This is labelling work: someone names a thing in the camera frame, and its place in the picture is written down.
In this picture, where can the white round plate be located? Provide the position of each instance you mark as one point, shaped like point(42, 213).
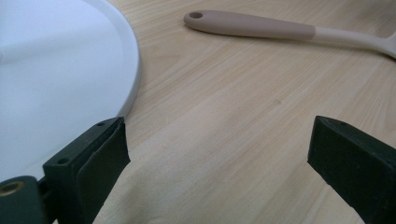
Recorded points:
point(59, 77)

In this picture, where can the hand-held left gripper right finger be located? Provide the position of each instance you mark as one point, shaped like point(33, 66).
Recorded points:
point(355, 165)

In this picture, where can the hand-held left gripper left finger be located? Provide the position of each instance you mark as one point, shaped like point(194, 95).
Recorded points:
point(90, 161)

